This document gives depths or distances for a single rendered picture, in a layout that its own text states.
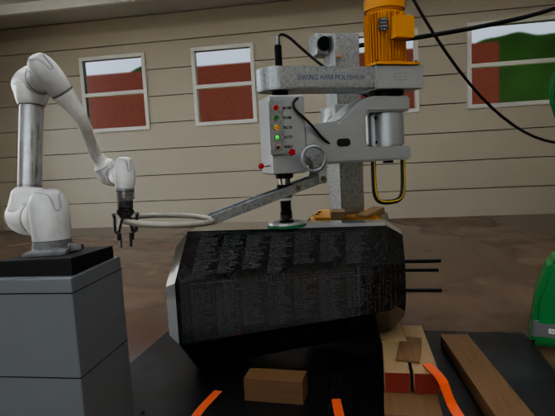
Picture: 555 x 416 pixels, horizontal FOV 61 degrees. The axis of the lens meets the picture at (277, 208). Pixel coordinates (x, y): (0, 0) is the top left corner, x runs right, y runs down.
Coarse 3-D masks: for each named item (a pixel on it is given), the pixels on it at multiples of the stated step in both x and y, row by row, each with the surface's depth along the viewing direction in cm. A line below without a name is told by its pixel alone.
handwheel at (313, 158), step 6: (312, 144) 251; (306, 150) 250; (324, 150) 253; (306, 156) 251; (312, 156) 251; (318, 156) 253; (324, 156) 254; (312, 162) 251; (324, 162) 254; (306, 168) 251; (318, 168) 253
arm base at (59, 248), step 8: (64, 240) 197; (72, 240) 204; (32, 248) 196; (40, 248) 193; (48, 248) 193; (56, 248) 194; (64, 248) 196; (72, 248) 199; (80, 248) 199; (24, 256) 192; (32, 256) 193; (40, 256) 193
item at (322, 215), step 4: (368, 208) 370; (316, 212) 361; (320, 212) 359; (324, 212) 358; (328, 212) 357; (312, 216) 337; (316, 216) 336; (320, 216) 335; (324, 216) 334; (328, 216) 333; (348, 216) 328; (352, 216) 326; (356, 216) 325; (372, 216) 323; (376, 216) 322; (380, 216) 324
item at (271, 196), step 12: (300, 180) 273; (312, 180) 264; (324, 180) 262; (264, 192) 267; (276, 192) 258; (288, 192) 260; (240, 204) 264; (252, 204) 254; (264, 204) 256; (216, 216) 249; (228, 216) 251
